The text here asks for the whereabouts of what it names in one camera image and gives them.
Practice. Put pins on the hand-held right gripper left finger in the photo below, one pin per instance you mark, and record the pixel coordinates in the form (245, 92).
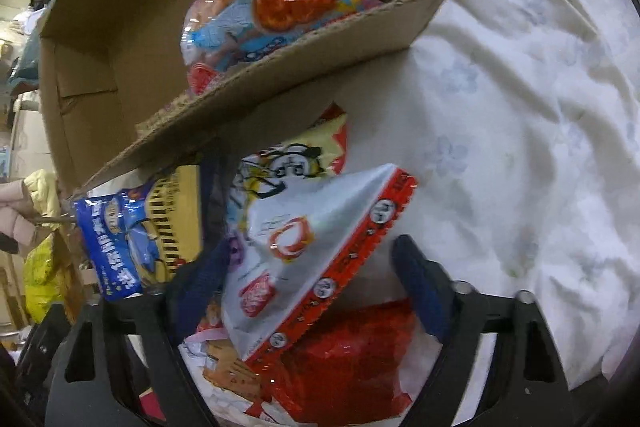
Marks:
(200, 287)

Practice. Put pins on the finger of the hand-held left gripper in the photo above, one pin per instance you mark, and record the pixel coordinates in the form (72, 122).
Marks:
(212, 187)

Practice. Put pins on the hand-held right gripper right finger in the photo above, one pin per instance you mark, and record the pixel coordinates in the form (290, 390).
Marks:
(420, 287)

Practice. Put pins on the white snack packet red edge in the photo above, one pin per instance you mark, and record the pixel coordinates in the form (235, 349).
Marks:
(300, 227)

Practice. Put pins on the brown cardboard box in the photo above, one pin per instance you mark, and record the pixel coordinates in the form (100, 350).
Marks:
(125, 7)

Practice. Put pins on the yellow striped snack packet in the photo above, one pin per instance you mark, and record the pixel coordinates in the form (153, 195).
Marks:
(175, 217)

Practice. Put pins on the orange white cartoon snack packet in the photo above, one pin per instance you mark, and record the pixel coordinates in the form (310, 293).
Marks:
(220, 357)

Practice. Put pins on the yellow cartoon snack packet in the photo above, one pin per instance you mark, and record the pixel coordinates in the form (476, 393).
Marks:
(300, 152)

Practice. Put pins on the blue snack packet white print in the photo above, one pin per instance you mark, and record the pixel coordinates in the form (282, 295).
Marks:
(110, 247)

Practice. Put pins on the yellow plastic bag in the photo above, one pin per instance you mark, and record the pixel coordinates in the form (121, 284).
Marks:
(45, 282)

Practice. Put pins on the pale yellow padded jacket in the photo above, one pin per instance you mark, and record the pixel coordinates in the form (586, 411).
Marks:
(42, 192)

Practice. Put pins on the orange print snack packet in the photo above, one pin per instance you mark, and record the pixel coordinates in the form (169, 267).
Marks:
(280, 7)

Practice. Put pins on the white floral bedsheet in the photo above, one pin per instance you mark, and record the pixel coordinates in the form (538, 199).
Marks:
(500, 107)

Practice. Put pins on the pink padded jacket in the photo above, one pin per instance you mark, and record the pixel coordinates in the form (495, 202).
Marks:
(15, 217)

